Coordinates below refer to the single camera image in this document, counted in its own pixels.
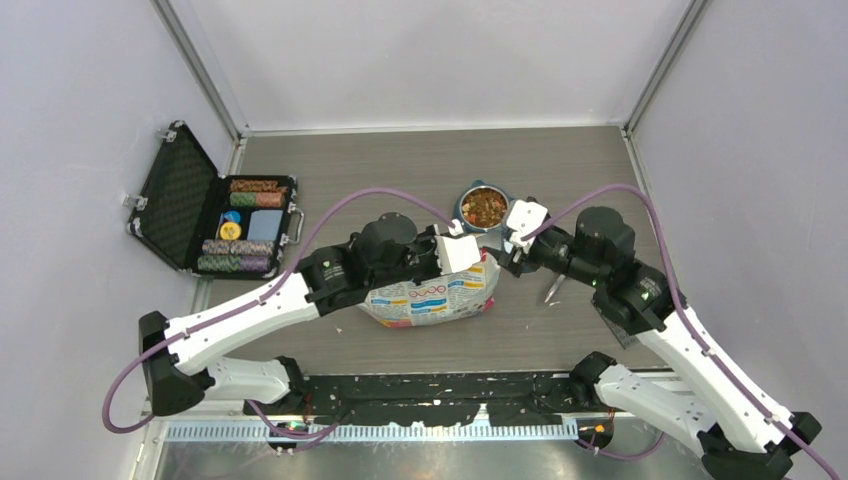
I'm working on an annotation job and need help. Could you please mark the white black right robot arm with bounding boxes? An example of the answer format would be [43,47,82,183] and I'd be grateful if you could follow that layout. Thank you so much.
[500,200,822,479]

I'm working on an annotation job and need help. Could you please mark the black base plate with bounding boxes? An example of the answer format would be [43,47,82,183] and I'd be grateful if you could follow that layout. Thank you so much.
[258,371,610,427]

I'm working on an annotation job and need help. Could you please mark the light blue card deck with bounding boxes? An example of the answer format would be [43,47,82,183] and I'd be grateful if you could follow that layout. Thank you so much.
[246,210,284,241]

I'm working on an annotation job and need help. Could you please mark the green poker chip stack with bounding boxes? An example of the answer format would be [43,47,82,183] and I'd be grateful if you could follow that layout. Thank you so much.
[229,192,285,208]

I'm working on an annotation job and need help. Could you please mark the yellow poker chip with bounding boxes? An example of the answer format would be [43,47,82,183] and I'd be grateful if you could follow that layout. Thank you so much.
[217,221,242,241]

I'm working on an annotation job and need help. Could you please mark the green striped chip stack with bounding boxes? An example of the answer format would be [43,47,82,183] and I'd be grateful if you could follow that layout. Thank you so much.
[197,255,271,273]

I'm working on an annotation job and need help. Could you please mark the white yellow pet food bag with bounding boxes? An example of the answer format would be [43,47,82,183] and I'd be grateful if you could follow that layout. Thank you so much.
[359,252,501,328]

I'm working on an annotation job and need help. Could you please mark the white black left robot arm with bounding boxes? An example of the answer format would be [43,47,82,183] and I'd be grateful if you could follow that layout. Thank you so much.
[138,212,443,417]

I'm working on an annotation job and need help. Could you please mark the metal food scoop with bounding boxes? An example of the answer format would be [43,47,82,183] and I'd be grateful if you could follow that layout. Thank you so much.
[544,275,566,304]

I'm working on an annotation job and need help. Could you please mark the brown poker chip stack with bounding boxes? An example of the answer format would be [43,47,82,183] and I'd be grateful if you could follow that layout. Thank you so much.
[229,178,280,193]

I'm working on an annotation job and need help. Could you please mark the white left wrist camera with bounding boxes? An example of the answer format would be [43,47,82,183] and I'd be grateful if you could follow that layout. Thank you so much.
[435,219,481,275]

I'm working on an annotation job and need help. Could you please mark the striped poker chip stack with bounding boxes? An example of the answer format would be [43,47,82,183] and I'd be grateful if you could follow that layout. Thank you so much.
[201,240,275,256]

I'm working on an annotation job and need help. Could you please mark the teal double pet bowl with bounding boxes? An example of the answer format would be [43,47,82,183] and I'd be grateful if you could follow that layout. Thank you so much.
[455,180,540,276]

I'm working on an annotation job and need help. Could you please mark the black foam-lined case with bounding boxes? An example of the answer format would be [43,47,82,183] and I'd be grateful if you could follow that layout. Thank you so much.
[124,120,305,280]

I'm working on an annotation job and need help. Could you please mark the blue poker chip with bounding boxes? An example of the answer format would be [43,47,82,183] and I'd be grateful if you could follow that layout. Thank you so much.
[221,210,241,224]

